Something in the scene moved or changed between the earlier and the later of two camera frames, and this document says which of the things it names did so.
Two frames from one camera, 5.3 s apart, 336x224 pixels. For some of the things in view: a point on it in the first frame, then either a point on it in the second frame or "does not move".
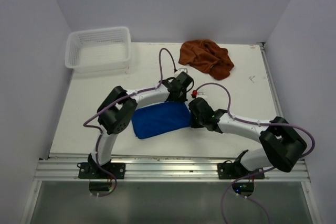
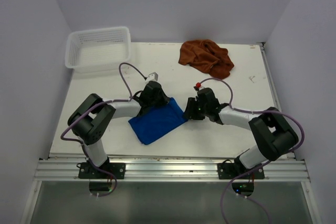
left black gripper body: (182, 97) -> (159, 100)
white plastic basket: (98, 50) does not move
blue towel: (159, 118) does not move
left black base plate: (86, 171) does not move
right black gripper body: (196, 121) -> (203, 109)
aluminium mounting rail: (160, 169) does not move
